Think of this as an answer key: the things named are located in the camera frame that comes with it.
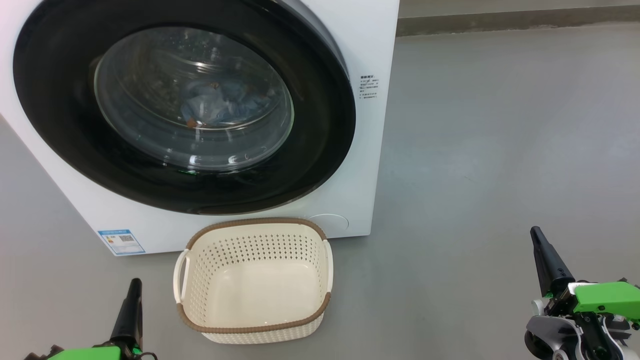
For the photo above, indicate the blue bear-print garment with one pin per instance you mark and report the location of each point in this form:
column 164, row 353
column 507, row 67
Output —
column 220, row 102

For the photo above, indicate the black text instruction sticker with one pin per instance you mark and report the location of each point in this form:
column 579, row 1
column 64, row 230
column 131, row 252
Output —
column 369, row 87

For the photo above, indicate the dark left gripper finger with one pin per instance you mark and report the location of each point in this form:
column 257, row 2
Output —
column 130, row 320

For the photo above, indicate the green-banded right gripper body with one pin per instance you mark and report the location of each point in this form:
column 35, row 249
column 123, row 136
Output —
column 610, row 297

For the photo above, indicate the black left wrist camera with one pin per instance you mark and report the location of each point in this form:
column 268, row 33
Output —
column 40, row 356

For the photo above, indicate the blue energy label sticker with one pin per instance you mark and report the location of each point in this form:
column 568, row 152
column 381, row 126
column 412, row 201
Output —
column 121, row 242

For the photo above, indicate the cream perforated laundry basket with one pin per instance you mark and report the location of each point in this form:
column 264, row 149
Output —
column 260, row 295

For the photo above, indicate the black washer door glass bowl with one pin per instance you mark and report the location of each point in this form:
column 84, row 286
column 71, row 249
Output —
column 60, row 100

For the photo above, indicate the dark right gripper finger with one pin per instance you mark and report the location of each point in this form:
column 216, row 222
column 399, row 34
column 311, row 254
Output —
column 550, row 265

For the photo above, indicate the white front-load washing machine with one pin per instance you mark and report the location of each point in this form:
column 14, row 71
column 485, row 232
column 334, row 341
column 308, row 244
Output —
column 370, row 150

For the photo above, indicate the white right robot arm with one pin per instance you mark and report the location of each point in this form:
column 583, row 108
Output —
column 550, row 335

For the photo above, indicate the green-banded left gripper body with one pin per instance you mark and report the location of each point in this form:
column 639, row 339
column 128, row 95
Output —
column 90, row 354

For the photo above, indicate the round white filter cover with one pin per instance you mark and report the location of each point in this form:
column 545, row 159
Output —
column 332, row 222

